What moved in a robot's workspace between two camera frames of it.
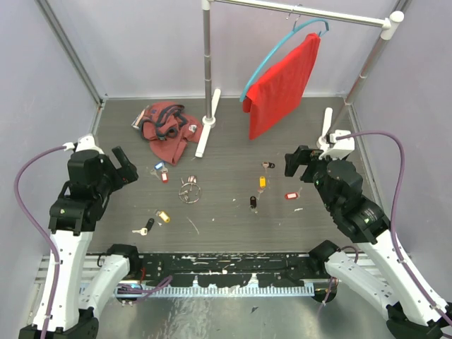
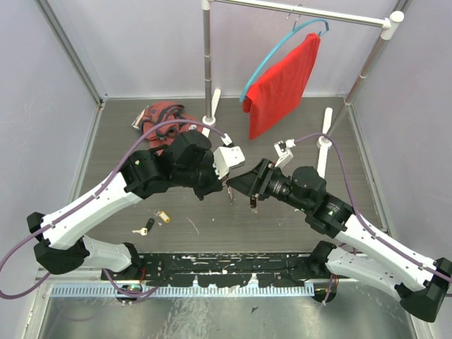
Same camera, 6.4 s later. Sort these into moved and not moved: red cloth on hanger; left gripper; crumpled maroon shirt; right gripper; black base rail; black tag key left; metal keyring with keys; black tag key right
Moved: left gripper; metal keyring with keys; right gripper
Not moved: red cloth on hanger; black tag key right; crumpled maroon shirt; black base rail; black tag key left
